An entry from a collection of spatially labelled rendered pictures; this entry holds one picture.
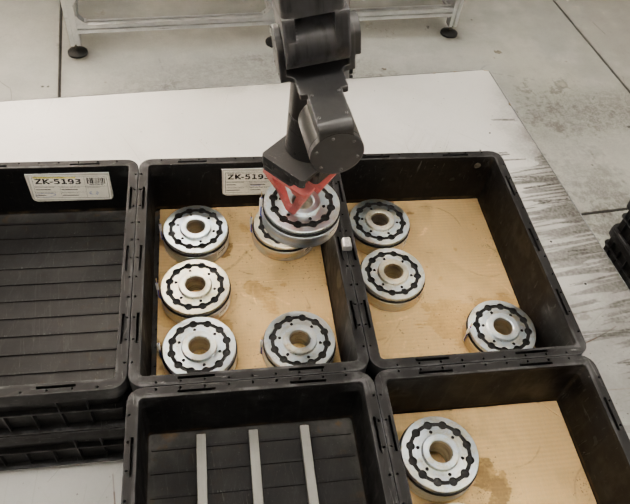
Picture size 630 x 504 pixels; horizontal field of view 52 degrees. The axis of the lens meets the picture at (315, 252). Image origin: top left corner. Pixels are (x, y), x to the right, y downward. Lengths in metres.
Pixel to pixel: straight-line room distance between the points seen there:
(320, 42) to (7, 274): 0.64
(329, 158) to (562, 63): 2.69
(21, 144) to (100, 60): 1.49
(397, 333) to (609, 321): 0.47
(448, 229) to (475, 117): 0.52
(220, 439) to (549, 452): 0.44
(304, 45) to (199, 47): 2.34
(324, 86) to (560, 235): 0.83
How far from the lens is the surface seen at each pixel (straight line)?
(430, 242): 1.12
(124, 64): 2.91
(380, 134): 1.50
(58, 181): 1.10
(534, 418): 0.99
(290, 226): 0.84
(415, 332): 1.00
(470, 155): 1.14
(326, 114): 0.65
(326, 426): 0.91
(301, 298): 1.01
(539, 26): 3.53
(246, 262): 1.05
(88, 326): 1.01
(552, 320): 1.00
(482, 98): 1.68
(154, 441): 0.90
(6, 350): 1.01
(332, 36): 0.67
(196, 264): 1.01
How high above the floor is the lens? 1.65
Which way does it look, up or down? 50 degrees down
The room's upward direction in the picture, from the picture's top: 8 degrees clockwise
